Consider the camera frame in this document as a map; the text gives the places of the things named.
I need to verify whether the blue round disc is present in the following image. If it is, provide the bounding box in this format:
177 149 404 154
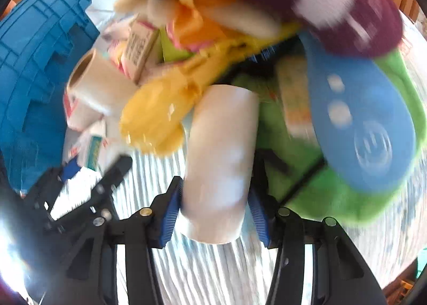
298 31 417 193

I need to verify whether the white paper roll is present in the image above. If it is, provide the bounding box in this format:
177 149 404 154
181 85 260 245
66 49 134 119

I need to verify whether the white orange packet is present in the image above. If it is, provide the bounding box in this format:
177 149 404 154
275 58 317 139

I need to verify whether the cream plush toy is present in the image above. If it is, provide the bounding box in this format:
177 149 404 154
113 0 181 27

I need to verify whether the yellow plastic toy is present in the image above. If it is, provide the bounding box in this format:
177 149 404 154
119 23 301 159

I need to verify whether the green plush toy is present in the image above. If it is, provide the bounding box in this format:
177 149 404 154
230 48 427 227

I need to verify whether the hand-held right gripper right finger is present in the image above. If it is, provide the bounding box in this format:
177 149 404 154
248 185 388 305

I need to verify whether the orange yellow plush toy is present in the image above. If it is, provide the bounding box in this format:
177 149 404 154
167 0 241 54

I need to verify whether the barcode small box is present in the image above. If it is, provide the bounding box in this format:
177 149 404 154
121 21 161 81

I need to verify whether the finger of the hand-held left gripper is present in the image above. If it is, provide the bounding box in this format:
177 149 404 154
23 165 78 229
88 155 133 215

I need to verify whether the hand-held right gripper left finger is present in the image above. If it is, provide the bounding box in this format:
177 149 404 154
57 176 184 305

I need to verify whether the blue plastic crate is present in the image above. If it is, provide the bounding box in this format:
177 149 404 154
0 0 101 192

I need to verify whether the white green printed box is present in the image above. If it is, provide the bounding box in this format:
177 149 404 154
67 121 109 172

